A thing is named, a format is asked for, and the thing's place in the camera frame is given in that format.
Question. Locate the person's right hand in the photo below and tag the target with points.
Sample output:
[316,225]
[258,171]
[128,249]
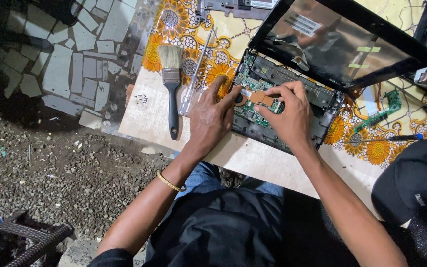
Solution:
[291,118]

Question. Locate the person's left hand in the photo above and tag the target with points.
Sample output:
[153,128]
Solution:
[208,122]

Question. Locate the copper heat sink strip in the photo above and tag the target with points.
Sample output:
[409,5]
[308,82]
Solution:
[260,97]

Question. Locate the person's blue jeans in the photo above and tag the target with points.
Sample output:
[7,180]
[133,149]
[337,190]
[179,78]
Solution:
[202,178]

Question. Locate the group of small black screws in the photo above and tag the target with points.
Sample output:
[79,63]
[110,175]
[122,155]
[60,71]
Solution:
[141,99]

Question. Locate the gold bangle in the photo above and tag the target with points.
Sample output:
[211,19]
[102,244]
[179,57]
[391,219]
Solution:
[169,184]

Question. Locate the green circuit board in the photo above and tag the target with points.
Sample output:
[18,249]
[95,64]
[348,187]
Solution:
[380,115]

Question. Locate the black opened laptop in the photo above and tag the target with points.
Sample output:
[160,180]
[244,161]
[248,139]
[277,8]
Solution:
[339,40]

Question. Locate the sunflower patterned tablecloth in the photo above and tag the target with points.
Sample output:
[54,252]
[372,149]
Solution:
[184,22]

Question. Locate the black screwdriver with blue end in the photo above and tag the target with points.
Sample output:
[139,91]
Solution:
[395,138]

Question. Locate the person's black shirt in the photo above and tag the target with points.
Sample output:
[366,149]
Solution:
[217,230]

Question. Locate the grey plastic laptop cover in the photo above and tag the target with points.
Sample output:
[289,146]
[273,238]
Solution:
[232,7]

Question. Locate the black cap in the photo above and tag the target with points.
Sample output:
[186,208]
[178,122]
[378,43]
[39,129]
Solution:
[413,178]

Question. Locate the dark wicker chair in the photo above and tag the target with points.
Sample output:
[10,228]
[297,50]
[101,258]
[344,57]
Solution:
[24,241]

